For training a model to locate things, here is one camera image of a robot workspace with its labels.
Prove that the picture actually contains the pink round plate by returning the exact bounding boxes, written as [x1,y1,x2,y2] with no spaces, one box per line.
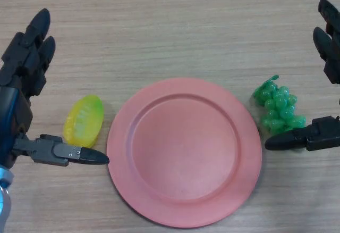
[107,77,263,228]

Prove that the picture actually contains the green plastic grape bunch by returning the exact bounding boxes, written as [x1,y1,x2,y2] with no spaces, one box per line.
[252,74,307,153]

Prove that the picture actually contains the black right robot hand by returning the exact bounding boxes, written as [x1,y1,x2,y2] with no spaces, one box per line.
[265,0,340,153]

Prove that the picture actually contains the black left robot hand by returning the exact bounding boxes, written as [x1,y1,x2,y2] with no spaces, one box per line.
[0,8,110,169]

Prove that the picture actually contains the yellow green plastic starfruit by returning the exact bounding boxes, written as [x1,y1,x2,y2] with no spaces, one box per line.
[63,94,104,148]

